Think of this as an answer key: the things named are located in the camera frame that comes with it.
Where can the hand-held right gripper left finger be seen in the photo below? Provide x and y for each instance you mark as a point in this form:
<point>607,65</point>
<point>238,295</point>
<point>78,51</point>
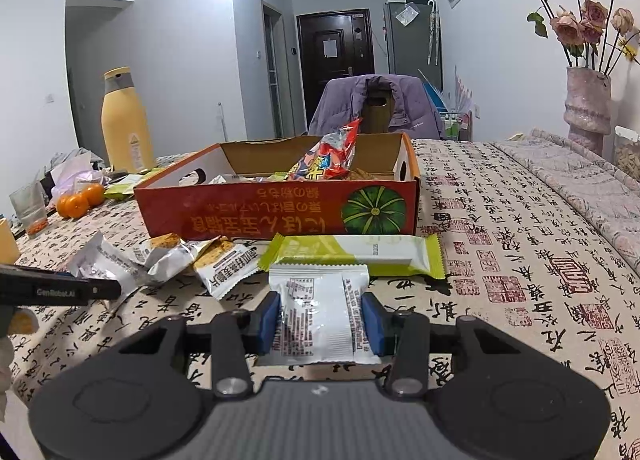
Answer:
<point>267,324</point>

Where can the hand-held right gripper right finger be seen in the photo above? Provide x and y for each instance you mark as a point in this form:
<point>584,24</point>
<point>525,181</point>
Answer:
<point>375,326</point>

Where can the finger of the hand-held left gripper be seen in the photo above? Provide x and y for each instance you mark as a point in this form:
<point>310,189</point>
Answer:
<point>64,274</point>
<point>107,288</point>

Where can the crinkled silver snack packet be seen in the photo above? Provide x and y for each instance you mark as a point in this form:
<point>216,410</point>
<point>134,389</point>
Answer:
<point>107,262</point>

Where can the silver white snack packet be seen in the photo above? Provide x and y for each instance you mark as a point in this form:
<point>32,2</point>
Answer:
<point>235,179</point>
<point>315,325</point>

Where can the orange cardboard box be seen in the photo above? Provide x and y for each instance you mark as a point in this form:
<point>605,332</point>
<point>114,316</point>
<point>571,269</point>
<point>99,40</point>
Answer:
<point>240,215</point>

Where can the orange chip bag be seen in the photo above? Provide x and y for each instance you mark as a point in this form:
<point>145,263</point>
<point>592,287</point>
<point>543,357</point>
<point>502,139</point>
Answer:
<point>327,154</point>

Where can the tangerine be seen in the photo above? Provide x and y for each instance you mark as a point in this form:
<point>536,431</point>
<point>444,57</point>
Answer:
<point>95,192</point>
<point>76,206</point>
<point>61,205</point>

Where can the silver packet with orange picture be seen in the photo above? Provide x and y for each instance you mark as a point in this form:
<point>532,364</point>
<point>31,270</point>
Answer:
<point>172,252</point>
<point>225,267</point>

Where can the clear glass cup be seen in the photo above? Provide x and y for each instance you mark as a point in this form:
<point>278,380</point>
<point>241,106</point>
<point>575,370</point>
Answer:
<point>29,210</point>

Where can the green white long snack packet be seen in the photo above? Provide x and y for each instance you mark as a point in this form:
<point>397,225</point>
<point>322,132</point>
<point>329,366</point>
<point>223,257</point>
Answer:
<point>350,255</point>

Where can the small green snack packet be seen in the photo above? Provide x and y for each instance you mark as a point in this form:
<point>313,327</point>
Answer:
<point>137,179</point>
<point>120,191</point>

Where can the white plastic bag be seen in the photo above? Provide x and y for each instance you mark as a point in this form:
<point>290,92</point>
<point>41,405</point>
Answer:
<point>75,167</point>

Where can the brown cracker print packet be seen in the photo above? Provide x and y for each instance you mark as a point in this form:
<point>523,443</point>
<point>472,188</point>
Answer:
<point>360,174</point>

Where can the yellow bottle with grey neck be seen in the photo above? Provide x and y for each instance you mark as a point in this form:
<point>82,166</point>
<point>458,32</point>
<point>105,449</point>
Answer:
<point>127,134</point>

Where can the white thin pole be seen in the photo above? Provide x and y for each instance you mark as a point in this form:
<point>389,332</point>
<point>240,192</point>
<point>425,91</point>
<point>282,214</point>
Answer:
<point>220,122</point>

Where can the wooden chair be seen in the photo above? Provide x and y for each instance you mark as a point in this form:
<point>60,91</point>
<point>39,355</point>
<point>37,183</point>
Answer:
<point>377,109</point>

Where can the purple jacket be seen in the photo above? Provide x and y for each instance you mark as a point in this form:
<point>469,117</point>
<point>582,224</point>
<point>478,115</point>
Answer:
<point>340,104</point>

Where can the beige quilted blanket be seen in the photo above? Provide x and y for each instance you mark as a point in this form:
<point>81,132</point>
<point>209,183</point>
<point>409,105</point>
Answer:
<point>575,179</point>

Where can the grey interior door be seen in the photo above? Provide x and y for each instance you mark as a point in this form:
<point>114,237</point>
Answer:
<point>277,74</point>

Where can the dark entrance door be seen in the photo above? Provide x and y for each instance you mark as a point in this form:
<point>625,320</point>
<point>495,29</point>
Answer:
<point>330,74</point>

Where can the grey refrigerator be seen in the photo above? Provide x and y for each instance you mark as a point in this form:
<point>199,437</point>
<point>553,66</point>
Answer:
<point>407,49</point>

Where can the white folded umbrella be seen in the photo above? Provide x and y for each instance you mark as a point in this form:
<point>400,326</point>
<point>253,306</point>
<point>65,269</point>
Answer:
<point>433,34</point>

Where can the glass jar with grains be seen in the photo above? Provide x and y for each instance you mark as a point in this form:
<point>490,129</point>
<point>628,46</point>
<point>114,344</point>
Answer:
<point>627,152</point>

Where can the pink ribbed vase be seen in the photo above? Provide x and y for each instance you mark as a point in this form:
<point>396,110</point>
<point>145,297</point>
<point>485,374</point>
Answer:
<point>589,104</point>

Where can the clear plastic pouch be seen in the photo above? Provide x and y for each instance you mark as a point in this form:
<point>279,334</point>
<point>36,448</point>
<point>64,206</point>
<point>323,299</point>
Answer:
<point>406,14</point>

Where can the dried pink roses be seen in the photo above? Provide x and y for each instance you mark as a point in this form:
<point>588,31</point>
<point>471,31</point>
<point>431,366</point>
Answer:
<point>575,24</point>

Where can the yellow flower branches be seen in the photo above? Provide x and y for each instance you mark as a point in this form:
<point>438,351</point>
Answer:
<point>629,45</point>

